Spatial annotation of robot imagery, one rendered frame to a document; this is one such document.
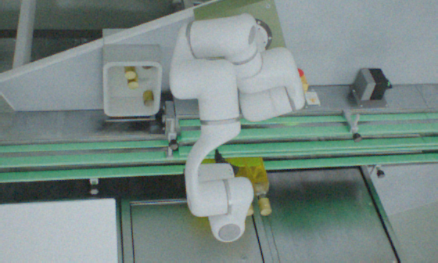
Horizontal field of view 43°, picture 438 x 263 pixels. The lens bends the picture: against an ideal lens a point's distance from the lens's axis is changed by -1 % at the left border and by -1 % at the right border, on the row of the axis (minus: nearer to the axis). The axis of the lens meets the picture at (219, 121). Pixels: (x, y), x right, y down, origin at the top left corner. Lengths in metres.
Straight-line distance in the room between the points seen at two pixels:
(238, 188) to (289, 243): 0.75
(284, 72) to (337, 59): 0.59
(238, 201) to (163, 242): 0.65
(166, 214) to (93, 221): 0.24
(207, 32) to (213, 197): 0.36
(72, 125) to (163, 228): 0.45
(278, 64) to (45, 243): 0.92
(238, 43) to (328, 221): 0.97
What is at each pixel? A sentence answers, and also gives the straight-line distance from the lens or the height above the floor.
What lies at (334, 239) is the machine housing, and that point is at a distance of 1.98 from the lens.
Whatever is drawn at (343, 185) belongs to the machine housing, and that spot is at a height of 0.96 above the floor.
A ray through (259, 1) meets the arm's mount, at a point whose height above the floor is 0.82.
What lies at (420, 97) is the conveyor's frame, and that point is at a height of 0.82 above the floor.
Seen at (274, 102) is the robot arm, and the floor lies 1.12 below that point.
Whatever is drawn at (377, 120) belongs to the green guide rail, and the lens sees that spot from 1.98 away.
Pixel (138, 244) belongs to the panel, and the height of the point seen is 1.17.
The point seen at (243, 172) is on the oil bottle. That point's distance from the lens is 1.81.
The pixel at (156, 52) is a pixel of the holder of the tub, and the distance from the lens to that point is 1.71.
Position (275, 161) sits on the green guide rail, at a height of 0.94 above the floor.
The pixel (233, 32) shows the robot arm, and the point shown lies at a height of 1.17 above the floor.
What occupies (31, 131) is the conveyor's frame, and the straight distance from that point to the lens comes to 1.86.
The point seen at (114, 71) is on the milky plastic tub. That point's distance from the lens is 1.77.
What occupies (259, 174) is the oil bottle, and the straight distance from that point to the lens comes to 1.82.
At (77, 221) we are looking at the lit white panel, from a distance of 1.85.
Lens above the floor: 2.10
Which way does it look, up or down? 42 degrees down
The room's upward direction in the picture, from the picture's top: 167 degrees clockwise
